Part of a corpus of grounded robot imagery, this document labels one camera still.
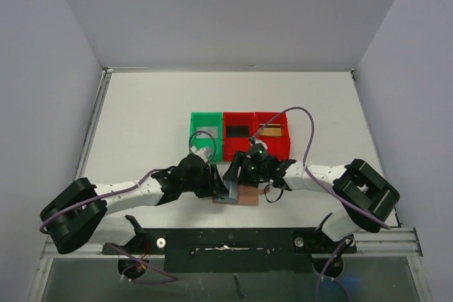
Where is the red plastic right bin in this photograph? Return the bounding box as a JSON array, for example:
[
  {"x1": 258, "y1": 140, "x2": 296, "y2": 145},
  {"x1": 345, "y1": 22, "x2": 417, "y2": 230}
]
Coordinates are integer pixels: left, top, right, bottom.
[{"x1": 255, "y1": 112, "x2": 291, "y2": 160}]

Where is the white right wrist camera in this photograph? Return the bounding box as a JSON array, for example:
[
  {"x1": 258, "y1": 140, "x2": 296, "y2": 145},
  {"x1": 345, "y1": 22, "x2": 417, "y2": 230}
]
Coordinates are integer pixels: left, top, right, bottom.
[{"x1": 248, "y1": 137, "x2": 268, "y2": 150}]

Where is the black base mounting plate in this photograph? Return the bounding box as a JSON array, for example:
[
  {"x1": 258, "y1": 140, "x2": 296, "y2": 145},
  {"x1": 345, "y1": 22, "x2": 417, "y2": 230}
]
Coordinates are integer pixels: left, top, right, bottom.
[{"x1": 120, "y1": 227, "x2": 338, "y2": 274}]

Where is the aluminium front rail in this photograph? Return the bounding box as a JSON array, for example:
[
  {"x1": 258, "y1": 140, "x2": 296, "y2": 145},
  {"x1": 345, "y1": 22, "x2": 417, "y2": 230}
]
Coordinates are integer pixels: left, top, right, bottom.
[{"x1": 40, "y1": 228, "x2": 423, "y2": 260}]

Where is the black card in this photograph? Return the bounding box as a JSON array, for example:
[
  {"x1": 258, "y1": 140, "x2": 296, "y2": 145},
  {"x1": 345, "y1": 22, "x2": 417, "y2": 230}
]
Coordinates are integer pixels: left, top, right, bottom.
[{"x1": 226, "y1": 126, "x2": 250, "y2": 138}]

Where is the silver grey card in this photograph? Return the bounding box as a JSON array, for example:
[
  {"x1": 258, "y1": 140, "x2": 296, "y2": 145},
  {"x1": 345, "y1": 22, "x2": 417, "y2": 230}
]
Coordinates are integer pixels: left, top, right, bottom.
[{"x1": 195, "y1": 126, "x2": 219, "y2": 139}]

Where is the aluminium left rail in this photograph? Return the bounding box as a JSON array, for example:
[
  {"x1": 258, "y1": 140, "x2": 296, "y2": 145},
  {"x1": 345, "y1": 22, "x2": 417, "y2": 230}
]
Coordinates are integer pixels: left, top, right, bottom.
[{"x1": 58, "y1": 66, "x2": 113, "y2": 228}]

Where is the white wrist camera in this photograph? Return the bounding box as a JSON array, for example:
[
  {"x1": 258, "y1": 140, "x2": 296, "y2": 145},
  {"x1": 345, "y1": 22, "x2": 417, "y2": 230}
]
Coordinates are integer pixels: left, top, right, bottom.
[
  {"x1": 189, "y1": 146, "x2": 213, "y2": 163},
  {"x1": 248, "y1": 137, "x2": 268, "y2": 150}
]

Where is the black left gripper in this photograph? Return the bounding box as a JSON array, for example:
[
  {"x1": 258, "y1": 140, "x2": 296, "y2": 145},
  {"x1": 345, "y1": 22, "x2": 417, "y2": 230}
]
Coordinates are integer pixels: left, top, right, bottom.
[{"x1": 181, "y1": 163, "x2": 227, "y2": 197}]

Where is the green plastic bin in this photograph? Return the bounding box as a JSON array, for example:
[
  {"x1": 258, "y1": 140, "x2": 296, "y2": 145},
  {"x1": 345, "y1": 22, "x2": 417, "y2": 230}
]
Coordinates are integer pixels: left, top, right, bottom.
[{"x1": 189, "y1": 112, "x2": 223, "y2": 163}]

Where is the aluminium rail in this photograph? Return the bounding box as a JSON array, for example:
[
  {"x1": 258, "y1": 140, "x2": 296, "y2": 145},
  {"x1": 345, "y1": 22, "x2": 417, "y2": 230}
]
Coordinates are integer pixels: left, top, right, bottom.
[
  {"x1": 40, "y1": 228, "x2": 423, "y2": 260},
  {"x1": 58, "y1": 66, "x2": 113, "y2": 228}
]

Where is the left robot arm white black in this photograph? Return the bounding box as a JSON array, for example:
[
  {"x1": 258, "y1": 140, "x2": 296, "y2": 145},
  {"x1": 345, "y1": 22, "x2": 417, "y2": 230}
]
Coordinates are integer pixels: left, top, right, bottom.
[{"x1": 40, "y1": 153, "x2": 229, "y2": 255}]

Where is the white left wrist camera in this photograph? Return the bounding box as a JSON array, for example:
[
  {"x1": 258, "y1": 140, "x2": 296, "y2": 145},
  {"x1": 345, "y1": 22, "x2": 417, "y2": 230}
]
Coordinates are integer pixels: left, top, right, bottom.
[{"x1": 189, "y1": 146, "x2": 213, "y2": 163}]

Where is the red plastic bin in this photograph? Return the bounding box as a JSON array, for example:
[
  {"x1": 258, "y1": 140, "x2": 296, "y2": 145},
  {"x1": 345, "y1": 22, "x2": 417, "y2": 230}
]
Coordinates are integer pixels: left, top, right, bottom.
[
  {"x1": 223, "y1": 112, "x2": 256, "y2": 161},
  {"x1": 255, "y1": 112, "x2": 291, "y2": 160}
]

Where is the red plastic middle bin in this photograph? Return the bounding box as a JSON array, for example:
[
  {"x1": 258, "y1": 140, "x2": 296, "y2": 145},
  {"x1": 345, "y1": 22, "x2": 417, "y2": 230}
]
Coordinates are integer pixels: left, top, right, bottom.
[{"x1": 223, "y1": 112, "x2": 256, "y2": 161}]

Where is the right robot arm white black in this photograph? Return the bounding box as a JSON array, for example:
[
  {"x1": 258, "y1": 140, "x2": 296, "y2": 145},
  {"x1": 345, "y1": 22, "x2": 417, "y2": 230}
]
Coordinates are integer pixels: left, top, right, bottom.
[{"x1": 223, "y1": 143, "x2": 401, "y2": 252}]

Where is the brown leather card holder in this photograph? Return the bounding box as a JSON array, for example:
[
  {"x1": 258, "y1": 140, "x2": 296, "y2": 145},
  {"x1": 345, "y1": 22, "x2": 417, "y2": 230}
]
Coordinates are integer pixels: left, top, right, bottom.
[{"x1": 212, "y1": 185, "x2": 270, "y2": 207}]

